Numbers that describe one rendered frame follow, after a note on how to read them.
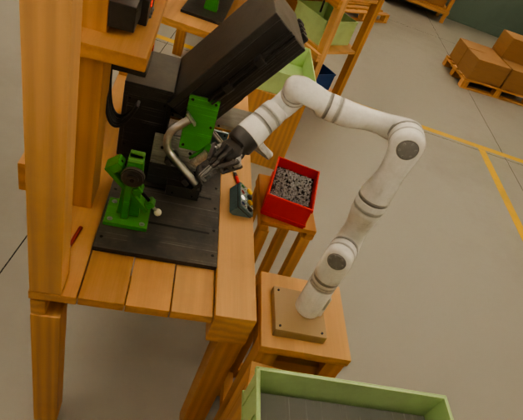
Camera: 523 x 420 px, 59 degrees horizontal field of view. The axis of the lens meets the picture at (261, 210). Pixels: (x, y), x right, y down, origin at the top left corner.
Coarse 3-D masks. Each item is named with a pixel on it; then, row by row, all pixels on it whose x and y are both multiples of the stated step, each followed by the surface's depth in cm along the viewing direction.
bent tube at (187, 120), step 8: (184, 120) 169; (192, 120) 169; (168, 128) 170; (176, 128) 170; (168, 136) 170; (168, 144) 172; (168, 152) 173; (176, 160) 175; (184, 168) 177; (184, 176) 179; (192, 176) 180; (192, 184) 181
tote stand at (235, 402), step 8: (248, 368) 152; (248, 376) 148; (240, 384) 158; (240, 392) 153; (232, 400) 162; (240, 400) 149; (232, 408) 157; (240, 408) 144; (224, 416) 169; (232, 416) 153; (240, 416) 141
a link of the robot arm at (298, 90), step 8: (288, 80) 115; (296, 80) 114; (304, 80) 115; (312, 80) 116; (288, 88) 114; (296, 88) 114; (304, 88) 114; (312, 88) 115; (320, 88) 116; (288, 96) 115; (296, 96) 114; (304, 96) 115; (312, 96) 115; (320, 96) 116; (328, 96) 116; (288, 104) 120; (296, 104) 118; (304, 104) 116; (312, 104) 116; (320, 104) 116; (328, 104) 116; (320, 112) 118
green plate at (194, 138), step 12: (192, 96) 168; (192, 108) 170; (204, 108) 171; (216, 108) 171; (204, 120) 173; (216, 120) 173; (192, 132) 175; (204, 132) 175; (180, 144) 176; (192, 144) 177; (204, 144) 177
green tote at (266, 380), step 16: (256, 368) 131; (272, 368) 132; (256, 384) 127; (272, 384) 136; (288, 384) 136; (304, 384) 136; (320, 384) 136; (336, 384) 136; (352, 384) 136; (368, 384) 138; (256, 400) 124; (320, 400) 143; (336, 400) 143; (352, 400) 143; (368, 400) 143; (384, 400) 143; (400, 400) 143; (416, 400) 143; (432, 400) 143; (256, 416) 121; (432, 416) 146; (448, 416) 139
